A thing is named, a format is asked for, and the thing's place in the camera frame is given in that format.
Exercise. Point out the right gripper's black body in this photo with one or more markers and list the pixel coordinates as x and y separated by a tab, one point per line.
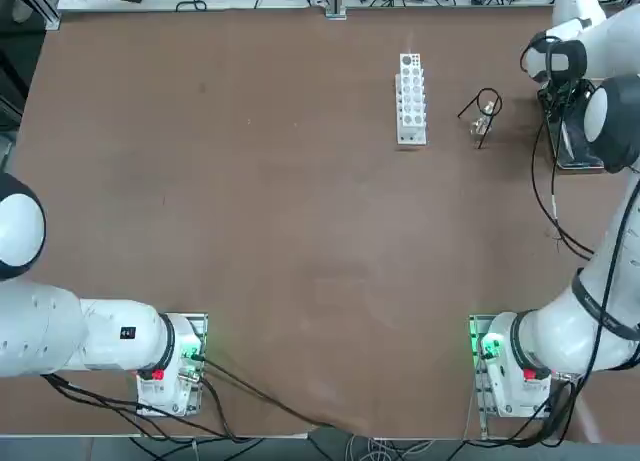
565	98

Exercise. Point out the clear glass stirring rod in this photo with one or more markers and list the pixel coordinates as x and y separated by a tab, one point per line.
411	43

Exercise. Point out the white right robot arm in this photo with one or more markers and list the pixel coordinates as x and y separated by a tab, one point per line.
565	331

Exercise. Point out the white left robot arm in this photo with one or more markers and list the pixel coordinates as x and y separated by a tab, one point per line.
40	331

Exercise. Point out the stainless steel tray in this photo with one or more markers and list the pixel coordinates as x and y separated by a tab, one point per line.
575	158

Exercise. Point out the white test tube rack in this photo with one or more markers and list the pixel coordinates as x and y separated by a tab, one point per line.
412	136

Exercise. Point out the aluminium profile post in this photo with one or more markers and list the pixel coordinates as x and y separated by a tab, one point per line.
336	1

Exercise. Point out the aluminium corner rail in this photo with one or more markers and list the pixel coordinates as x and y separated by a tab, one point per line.
52	21

